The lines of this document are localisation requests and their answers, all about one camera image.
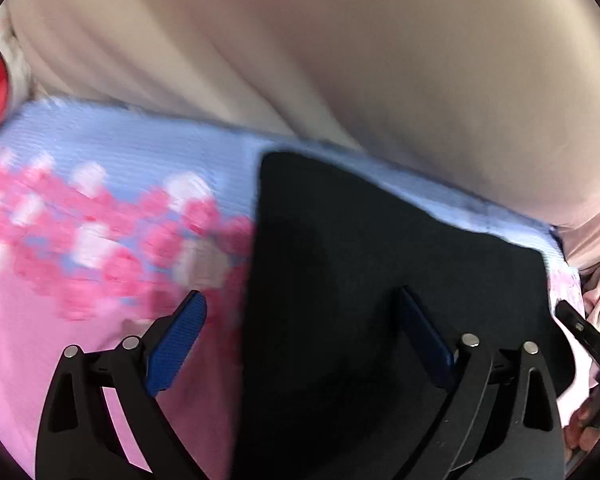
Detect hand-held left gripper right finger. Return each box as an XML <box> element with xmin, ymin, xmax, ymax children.
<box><xmin>397</xmin><ymin>285</ymin><xmax>567</xmax><ymax>480</ymax></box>

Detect beige quilt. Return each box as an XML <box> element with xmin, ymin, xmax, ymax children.
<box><xmin>5</xmin><ymin>0</ymin><xmax>600</xmax><ymax>241</ymax></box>

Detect black pants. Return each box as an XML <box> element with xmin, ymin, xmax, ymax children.
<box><xmin>230</xmin><ymin>150</ymin><xmax>576</xmax><ymax>480</ymax></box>

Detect person's right hand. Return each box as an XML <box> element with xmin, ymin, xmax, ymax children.
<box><xmin>564</xmin><ymin>394</ymin><xmax>600</xmax><ymax>456</ymax></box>

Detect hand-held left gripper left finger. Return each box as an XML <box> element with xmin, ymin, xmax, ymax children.
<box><xmin>35</xmin><ymin>290</ymin><xmax>208</xmax><ymax>480</ymax></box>

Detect pink floral blanket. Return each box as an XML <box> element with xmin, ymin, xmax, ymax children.
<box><xmin>0</xmin><ymin>97</ymin><xmax>600</xmax><ymax>480</ymax></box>

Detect pale pink cloth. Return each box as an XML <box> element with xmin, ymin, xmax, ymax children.
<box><xmin>562</xmin><ymin>200</ymin><xmax>600</xmax><ymax>341</ymax></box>

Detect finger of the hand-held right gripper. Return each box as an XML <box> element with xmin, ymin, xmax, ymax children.
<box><xmin>555</xmin><ymin>300</ymin><xmax>600</xmax><ymax>376</ymax></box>

